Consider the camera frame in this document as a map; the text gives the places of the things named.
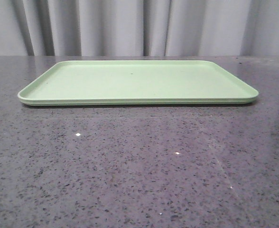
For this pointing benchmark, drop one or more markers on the grey pleated curtain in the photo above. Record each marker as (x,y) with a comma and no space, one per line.
(139,27)

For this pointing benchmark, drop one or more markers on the light green plastic tray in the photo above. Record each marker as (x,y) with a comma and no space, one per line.
(136,82)

